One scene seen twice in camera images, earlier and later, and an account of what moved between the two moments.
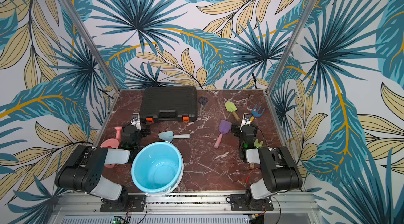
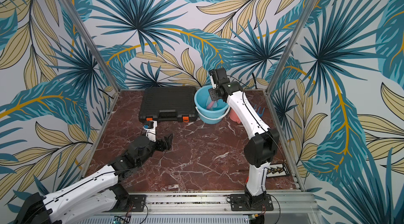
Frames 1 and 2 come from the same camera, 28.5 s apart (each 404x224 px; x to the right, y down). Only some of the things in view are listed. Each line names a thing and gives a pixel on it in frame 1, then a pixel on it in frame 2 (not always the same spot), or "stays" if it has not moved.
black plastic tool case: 163,103 stays
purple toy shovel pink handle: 224,127 to 210,105
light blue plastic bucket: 157,169 to 212,116
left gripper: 144,133 to 161,146
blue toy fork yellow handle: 255,113 stays
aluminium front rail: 88,204 stays
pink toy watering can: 112,143 to 233,115
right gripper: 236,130 to 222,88
